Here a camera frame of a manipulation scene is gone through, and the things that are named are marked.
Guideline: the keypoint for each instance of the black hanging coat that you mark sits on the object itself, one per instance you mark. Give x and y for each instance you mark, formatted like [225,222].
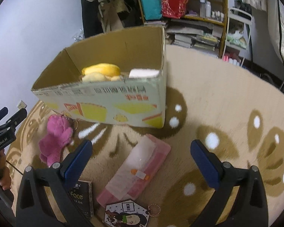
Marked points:
[90,20]

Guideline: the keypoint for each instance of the beige patterned round rug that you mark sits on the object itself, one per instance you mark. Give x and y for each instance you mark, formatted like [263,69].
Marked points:
[238,116]

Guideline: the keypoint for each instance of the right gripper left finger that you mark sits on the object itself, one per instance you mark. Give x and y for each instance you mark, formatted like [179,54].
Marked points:
[33,207]

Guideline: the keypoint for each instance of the teal storage bag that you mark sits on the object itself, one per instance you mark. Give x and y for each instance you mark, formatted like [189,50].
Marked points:
[152,9]

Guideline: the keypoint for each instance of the white bottle on shelf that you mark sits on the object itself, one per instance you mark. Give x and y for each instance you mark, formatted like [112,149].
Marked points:
[202,8]

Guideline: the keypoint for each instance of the hexagonal anime character pillow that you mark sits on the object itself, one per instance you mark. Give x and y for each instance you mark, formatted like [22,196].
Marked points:
[126,213]

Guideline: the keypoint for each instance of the beige hanging garment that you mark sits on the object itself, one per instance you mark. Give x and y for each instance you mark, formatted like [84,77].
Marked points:
[112,13]

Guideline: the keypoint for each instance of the yellow plush toy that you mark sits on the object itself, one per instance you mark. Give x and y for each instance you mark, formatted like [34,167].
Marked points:
[102,72]

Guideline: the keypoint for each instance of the left hand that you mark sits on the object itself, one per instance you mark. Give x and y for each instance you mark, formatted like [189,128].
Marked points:
[5,179]

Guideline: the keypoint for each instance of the wooden bookshelf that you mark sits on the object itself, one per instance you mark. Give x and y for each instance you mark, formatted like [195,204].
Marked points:
[216,12]

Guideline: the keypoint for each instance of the upper wall socket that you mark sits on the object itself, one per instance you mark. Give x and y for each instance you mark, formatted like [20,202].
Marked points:
[21,105]

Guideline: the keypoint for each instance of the pink packaged soft towel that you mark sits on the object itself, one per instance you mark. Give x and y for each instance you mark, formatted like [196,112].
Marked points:
[136,172]

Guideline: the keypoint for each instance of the stack of books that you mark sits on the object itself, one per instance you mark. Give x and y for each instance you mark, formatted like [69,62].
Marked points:
[199,35]

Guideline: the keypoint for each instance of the pink swirl roll pillow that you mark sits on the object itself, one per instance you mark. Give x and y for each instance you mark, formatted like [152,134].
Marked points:
[143,73]

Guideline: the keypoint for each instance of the white metal cart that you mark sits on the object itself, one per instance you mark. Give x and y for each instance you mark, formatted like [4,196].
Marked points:
[238,35]

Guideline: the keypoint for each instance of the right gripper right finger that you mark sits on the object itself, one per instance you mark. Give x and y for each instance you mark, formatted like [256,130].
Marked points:
[250,207]

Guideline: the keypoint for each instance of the cardboard box with yellow print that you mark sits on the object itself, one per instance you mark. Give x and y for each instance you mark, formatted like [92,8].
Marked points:
[135,102]

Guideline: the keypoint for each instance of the black face box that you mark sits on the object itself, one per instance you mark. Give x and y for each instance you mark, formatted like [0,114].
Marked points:
[82,196]

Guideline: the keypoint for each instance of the small magenta plush toy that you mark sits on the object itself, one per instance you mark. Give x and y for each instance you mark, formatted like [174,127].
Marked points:
[59,134]

